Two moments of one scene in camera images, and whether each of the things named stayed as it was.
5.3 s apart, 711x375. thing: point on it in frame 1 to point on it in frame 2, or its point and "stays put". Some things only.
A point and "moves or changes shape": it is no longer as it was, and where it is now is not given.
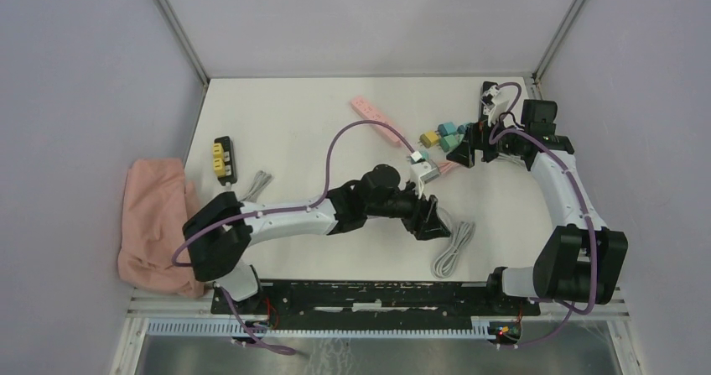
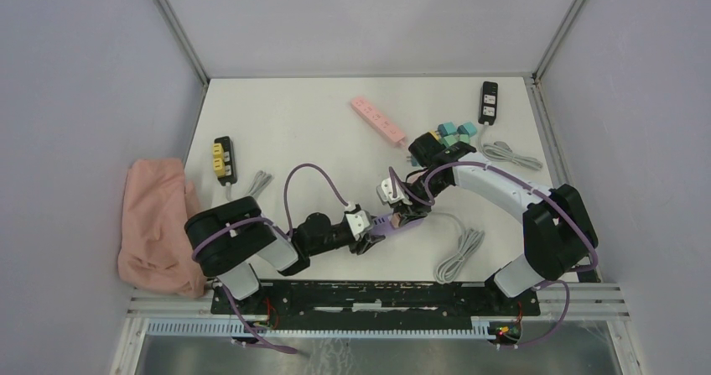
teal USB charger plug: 446,128 stays put
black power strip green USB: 489,91 moves or changes shape
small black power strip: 228,148 stays put
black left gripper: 424,221 to 367,241
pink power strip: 368,111 stays put
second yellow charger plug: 219,167 stays put
